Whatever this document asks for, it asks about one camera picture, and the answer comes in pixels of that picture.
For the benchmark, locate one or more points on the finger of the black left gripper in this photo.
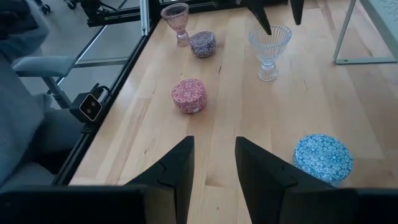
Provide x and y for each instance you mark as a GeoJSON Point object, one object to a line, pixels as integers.
{"type": "Point", "coordinates": [261, 14]}
{"type": "Point", "coordinates": [297, 11]}

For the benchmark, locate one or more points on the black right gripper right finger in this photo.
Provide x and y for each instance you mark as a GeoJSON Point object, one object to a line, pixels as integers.
{"type": "Point", "coordinates": [273, 193]}

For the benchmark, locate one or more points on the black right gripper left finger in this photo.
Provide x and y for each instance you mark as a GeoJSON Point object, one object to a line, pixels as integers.
{"type": "Point", "coordinates": [174, 186]}

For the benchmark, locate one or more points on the clear glass candle holder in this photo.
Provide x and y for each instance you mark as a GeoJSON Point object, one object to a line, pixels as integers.
{"type": "Point", "coordinates": [275, 51]}

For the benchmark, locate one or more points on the blue patterned candle tin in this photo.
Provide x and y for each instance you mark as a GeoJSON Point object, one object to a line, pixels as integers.
{"type": "Point", "coordinates": [323, 158]}

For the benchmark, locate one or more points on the purple patterned candle tin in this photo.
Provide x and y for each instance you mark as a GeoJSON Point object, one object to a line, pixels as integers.
{"type": "Point", "coordinates": [202, 45]}

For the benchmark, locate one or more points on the pink glass candle holder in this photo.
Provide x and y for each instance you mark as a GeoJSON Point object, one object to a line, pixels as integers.
{"type": "Point", "coordinates": [177, 18]}

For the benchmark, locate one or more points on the pink patterned candle tin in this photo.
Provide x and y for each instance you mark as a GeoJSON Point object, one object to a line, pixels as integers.
{"type": "Point", "coordinates": [189, 96]}

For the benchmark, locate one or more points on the green perforated metal shelf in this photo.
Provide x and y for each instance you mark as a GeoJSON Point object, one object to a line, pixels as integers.
{"type": "Point", "coordinates": [385, 18]}

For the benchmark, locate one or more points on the grey office chair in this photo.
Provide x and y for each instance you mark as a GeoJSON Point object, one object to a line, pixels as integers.
{"type": "Point", "coordinates": [18, 118]}
{"type": "Point", "coordinates": [43, 66]}

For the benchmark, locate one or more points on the small black camera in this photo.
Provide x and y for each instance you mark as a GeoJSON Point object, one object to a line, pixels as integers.
{"type": "Point", "coordinates": [90, 107]}

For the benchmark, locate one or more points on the silver metal bracket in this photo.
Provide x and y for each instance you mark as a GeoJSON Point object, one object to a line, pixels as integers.
{"type": "Point", "coordinates": [144, 18]}

